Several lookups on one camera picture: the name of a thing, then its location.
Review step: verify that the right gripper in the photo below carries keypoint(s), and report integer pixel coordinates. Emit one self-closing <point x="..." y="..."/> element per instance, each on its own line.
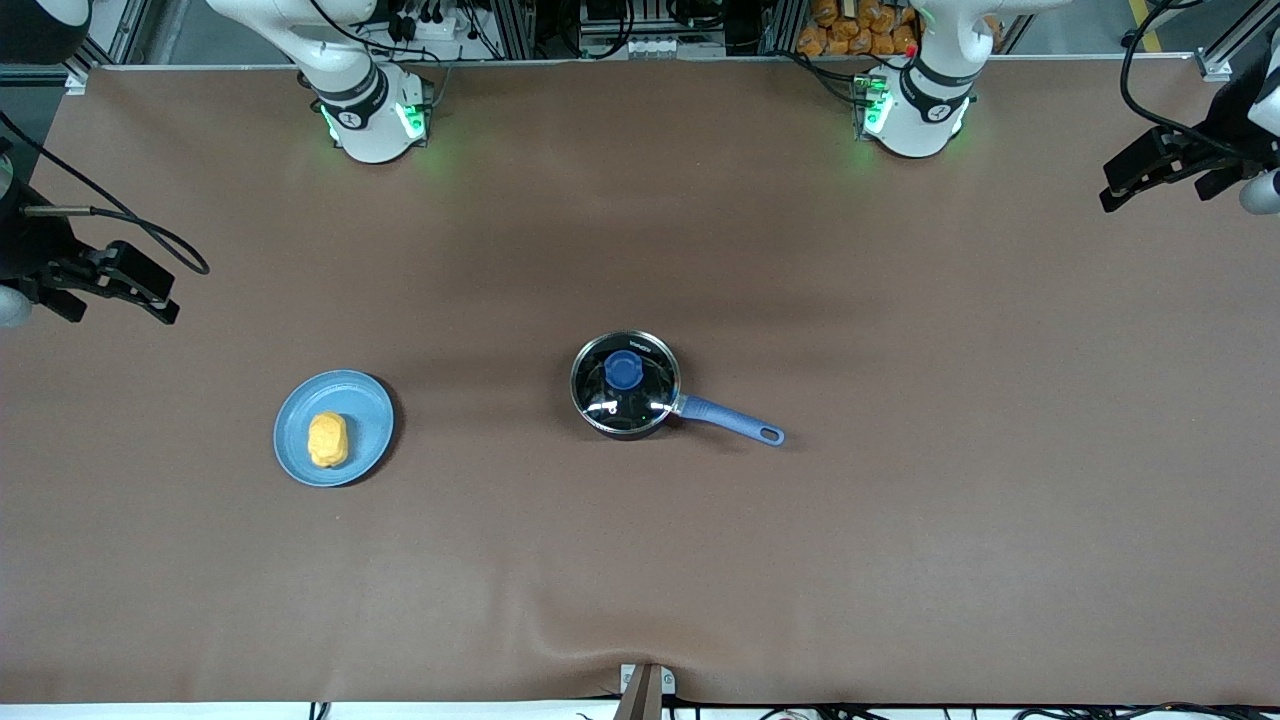
<point x="30" y="245"/>

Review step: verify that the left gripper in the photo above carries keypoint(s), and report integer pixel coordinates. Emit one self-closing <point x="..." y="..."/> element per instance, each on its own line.
<point x="1213" y="148"/>

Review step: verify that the yellow potato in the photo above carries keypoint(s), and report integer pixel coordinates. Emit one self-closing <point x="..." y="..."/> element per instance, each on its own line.
<point x="327" y="440"/>

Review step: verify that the glass lid with blue knob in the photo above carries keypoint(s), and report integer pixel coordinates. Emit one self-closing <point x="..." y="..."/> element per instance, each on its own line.
<point x="625" y="372"/>

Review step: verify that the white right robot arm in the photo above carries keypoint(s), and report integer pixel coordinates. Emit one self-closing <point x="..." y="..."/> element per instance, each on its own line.
<point x="370" y="130"/>

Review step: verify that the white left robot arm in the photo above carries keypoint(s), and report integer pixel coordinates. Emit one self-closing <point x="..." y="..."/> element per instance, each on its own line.
<point x="915" y="125"/>

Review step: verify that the round blue plate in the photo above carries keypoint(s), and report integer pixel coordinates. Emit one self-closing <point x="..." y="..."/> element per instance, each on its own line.
<point x="362" y="400"/>

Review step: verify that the pile of orange round items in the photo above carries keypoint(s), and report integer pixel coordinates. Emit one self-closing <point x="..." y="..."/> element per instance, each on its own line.
<point x="850" y="30"/>

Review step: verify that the white power strip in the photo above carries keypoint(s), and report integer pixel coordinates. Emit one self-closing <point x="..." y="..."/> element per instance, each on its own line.
<point x="428" y="26"/>

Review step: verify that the white terminal block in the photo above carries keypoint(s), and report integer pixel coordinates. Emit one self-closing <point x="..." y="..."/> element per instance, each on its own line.
<point x="652" y="47"/>

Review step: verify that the metal table corner bracket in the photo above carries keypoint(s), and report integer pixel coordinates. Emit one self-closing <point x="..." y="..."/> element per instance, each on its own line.
<point x="1216" y="66"/>
<point x="77" y="80"/>

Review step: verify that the aluminium frame post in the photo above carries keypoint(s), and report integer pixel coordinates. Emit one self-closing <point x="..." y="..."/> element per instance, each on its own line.
<point x="782" y="25"/>
<point x="518" y="28"/>

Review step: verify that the metal table edge mount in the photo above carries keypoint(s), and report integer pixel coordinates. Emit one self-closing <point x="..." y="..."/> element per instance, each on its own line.
<point x="646" y="692"/>

